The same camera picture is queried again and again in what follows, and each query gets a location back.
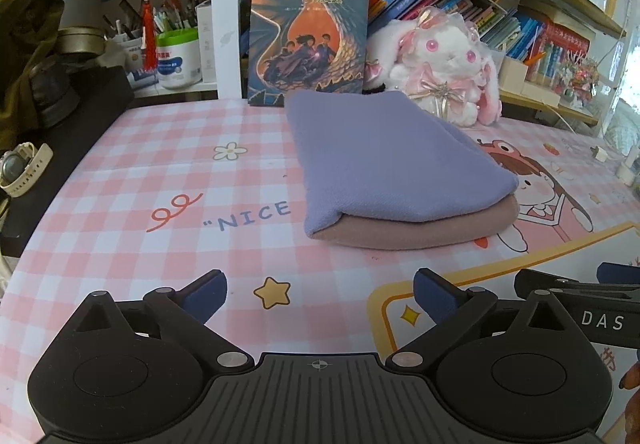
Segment white plush bunny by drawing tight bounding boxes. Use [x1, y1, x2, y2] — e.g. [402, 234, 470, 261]
[362, 8, 503, 127]

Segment dragon cover book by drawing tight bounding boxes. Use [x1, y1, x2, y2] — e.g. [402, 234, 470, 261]
[247, 0, 371, 107]

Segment white can green lid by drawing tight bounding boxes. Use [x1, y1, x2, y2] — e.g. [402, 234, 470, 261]
[156, 28, 203, 91]

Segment white strap wristwatch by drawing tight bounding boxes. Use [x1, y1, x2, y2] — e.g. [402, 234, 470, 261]
[0, 142, 53, 197]

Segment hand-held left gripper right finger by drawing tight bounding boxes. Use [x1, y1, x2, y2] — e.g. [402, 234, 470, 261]
[387, 268, 583, 371]

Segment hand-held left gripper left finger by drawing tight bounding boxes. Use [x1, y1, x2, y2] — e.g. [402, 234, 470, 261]
[62, 269, 251, 371]

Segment white carton box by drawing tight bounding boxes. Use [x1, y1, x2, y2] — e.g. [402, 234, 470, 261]
[195, 0, 218, 85]

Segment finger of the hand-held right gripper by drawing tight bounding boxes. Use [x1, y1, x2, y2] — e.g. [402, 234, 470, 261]
[514, 269, 640, 305]
[597, 262, 640, 286]

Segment purple and brown sweater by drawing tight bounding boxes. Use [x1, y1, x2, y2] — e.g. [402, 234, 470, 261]
[285, 90, 521, 251]

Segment dark olive cloth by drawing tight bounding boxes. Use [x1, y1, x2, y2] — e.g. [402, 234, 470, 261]
[0, 0, 68, 150]

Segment row of colourful books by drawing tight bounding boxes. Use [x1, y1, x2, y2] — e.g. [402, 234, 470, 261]
[367, 0, 593, 90]

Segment pink checked table mat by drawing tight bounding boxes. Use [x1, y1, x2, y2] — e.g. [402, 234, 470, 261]
[0, 96, 640, 444]

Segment beige storage box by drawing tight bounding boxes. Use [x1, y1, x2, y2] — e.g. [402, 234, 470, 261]
[497, 56, 561, 107]

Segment round metal tin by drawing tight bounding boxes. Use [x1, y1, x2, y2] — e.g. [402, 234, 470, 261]
[57, 26, 106, 56]

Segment bunch of pens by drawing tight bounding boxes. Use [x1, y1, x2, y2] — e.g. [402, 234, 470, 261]
[102, 0, 211, 39]

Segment white wooden bookshelf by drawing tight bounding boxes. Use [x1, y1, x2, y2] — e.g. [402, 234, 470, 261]
[0, 0, 626, 125]

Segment red tassel charm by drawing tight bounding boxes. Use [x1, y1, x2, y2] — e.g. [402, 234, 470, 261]
[140, 0, 159, 72]

